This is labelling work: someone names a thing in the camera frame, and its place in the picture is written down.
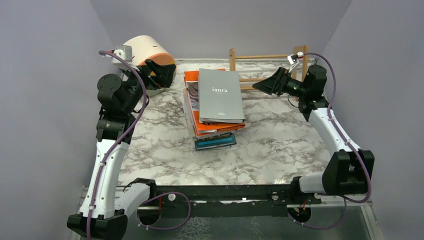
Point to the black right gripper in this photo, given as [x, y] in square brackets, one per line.
[275, 84]

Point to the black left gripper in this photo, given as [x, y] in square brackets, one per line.
[163, 74]

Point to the orange Good Morning book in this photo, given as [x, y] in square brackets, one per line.
[191, 88]

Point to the wooden book rack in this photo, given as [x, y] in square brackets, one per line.
[255, 68]

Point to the grey ianra book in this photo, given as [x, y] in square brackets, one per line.
[219, 97]

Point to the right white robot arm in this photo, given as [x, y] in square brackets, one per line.
[349, 170]

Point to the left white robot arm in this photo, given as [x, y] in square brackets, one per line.
[102, 215]

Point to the middle books in stack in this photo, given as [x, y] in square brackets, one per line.
[190, 123]

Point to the cream orange cylinder container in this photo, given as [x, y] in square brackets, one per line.
[144, 48]

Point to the teal bottom book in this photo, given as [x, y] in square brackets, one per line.
[222, 141]

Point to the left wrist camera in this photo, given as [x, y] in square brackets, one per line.
[125, 52]

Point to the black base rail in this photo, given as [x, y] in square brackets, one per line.
[224, 201]

